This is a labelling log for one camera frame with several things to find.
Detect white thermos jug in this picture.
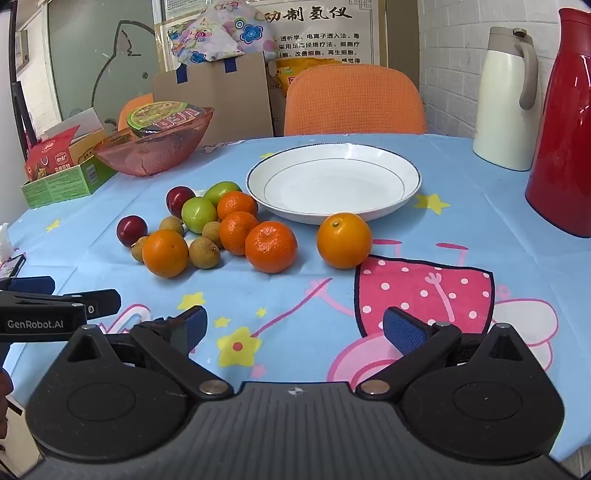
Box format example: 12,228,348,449
472,27,539,172

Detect wall poster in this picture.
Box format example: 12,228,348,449
159,0,380,68

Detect black stand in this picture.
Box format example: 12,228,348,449
11,80,38,149

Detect blue cartoon tablecloth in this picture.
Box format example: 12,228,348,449
0,134,591,480

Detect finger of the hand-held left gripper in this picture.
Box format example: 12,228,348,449
0,275,55,294
0,288,122,320

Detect white card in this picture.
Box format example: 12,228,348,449
46,107,107,139

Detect black device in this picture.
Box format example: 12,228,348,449
0,254,26,280

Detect red thermos jug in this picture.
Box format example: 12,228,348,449
525,8,591,238

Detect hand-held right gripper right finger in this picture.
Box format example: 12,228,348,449
358,306,530,400

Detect red plum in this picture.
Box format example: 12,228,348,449
165,186,197,219
116,215,148,248

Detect instant noodle cup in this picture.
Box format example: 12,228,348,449
126,102,206,140

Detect red snack box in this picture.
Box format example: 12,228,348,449
24,127,81,182

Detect yellow bag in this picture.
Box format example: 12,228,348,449
276,65,319,97

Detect white plate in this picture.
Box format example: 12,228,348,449
246,143,422,225

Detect green jujube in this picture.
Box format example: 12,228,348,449
181,196,218,234
203,181,243,207

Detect mandarin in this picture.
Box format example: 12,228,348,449
216,191,258,221
245,222,298,274
219,211,259,256

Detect green cardboard box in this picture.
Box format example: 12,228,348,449
21,157,118,209

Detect orange chair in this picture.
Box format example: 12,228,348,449
284,65,428,137
117,93,154,132

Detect floral cloth bundle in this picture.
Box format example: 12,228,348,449
167,2,278,65

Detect brown cardboard box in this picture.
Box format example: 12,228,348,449
152,52,275,139

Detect pink glass bowl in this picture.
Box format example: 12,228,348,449
95,107,215,177

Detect person's left hand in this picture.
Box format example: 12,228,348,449
0,368,14,440

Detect large orange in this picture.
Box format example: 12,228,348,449
317,212,373,270

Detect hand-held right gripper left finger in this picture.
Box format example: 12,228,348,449
65,305,234,400

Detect small orange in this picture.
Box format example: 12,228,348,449
141,230,190,278

